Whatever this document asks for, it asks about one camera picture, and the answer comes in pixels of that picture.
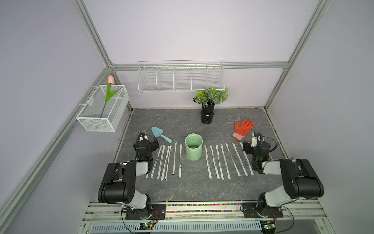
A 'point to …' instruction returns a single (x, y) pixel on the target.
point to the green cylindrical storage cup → (194, 143)
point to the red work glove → (244, 129)
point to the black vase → (207, 113)
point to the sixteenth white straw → (147, 176)
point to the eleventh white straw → (180, 168)
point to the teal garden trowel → (157, 132)
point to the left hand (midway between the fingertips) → (147, 139)
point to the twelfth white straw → (173, 168)
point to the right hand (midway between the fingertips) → (251, 140)
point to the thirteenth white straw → (164, 174)
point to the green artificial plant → (207, 97)
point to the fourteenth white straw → (162, 158)
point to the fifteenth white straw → (155, 167)
